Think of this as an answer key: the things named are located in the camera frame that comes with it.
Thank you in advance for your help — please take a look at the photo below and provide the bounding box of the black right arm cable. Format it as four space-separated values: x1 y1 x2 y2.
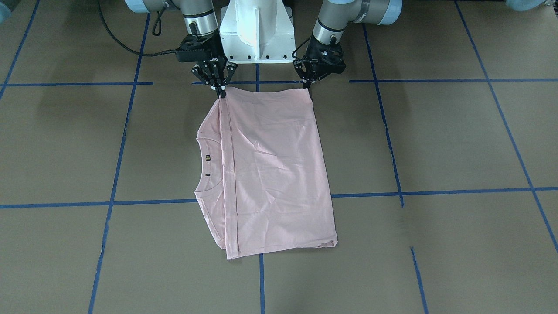
98 0 179 57

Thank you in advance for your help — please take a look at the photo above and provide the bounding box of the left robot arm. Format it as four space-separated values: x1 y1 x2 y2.
292 0 403 89

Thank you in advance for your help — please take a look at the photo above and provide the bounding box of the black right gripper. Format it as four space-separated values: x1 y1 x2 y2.
175 34 238 98

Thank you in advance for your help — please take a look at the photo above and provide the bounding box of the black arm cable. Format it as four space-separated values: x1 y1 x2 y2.
291 37 312 66
98 0 179 57

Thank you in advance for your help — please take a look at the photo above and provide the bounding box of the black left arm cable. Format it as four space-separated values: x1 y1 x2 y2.
291 37 312 66

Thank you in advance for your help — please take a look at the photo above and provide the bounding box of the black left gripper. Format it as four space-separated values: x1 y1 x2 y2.
293 37 346 89

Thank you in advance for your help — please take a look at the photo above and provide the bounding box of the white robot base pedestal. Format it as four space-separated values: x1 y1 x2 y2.
219 0 295 64

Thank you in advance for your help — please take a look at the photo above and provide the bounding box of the pink Snoopy t-shirt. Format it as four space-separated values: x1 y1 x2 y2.
195 87 337 260

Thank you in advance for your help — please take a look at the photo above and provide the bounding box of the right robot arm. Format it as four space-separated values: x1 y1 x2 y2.
126 0 237 98

